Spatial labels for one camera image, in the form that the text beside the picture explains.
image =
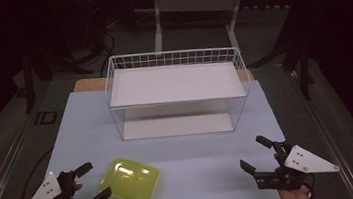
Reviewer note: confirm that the black stand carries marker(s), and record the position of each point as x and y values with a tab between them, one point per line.
303	71
28	82

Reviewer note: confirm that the green plastic tray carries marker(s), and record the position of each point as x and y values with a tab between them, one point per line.
130	182

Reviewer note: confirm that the metal floor rail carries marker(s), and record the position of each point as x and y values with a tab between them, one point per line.
7	162
329	135

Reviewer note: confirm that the person's right hand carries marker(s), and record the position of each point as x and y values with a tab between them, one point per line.
293	198

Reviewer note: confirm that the white metal stand frame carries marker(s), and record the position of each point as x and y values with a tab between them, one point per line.
157	31

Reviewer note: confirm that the black rectangular floor plate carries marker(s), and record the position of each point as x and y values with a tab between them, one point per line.
45	117

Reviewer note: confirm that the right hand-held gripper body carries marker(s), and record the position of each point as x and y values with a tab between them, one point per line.
287	177

